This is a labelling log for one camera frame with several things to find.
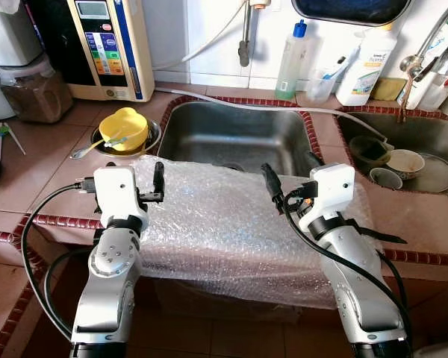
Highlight yellow plastic bowl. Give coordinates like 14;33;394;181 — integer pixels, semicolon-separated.
99;107;149;154

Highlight steel bowl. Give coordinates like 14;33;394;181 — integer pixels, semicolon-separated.
91;119;164;159

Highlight dark bowl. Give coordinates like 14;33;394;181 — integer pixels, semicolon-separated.
348;135;395;169

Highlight steel sink basin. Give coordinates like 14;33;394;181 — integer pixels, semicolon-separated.
157;99;320;180
335;110;448;198

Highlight bubble wrap sheet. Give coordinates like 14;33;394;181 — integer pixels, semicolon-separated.
128;155;385;310

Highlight clear plastic cup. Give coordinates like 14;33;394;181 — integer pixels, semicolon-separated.
305;67;342;104

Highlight small grey cup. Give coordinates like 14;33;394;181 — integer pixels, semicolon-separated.
369;166;405;192

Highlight white patterned bowl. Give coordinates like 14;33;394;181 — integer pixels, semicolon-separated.
385;148;427;181

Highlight clear bottle with blue cap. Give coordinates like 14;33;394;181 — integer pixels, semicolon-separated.
274;19;309;102

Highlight white detergent bottle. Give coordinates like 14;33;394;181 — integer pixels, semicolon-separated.
335;25;399;107

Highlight blue toothbrush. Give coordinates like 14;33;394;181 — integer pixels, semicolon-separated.
323;46;361;81

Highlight yellow sponge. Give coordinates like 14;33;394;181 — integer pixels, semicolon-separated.
370;76;408;102

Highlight grey plate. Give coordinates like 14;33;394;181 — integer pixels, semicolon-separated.
400;152;448;196

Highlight steel gooseneck faucet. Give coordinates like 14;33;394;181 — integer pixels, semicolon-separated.
398;0;448;124

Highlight small white bottle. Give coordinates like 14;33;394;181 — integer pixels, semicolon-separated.
414;71;448;113

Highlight cream and black water ionizer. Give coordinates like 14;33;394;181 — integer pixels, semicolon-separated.
28;0;155;103

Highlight jar with brown contents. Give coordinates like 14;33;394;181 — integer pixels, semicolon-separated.
0;54;75;125

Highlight black pan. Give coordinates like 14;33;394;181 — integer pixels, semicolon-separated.
291;0;413;28

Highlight green and white tongs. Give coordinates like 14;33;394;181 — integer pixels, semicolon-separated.
0;122;28;159

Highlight white and green tube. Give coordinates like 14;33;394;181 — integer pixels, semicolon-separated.
422;15;448;68

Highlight white translucent container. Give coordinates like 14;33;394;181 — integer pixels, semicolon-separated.
0;0;44;68

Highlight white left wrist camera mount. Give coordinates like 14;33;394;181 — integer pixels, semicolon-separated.
93;167;149;224

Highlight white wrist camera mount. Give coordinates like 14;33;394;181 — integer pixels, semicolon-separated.
93;167;149;224
311;163;356;221

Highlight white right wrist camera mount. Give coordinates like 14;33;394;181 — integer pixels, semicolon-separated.
311;163;356;221

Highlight long white hose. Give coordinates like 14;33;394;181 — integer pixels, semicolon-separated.
155;87;393;142

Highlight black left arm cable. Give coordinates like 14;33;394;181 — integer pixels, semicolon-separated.
20;178;98;340

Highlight white ionizer hose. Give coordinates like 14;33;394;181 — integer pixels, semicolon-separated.
153;0;249;73

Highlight steel wall tap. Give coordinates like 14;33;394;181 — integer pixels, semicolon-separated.
237;0;273;68

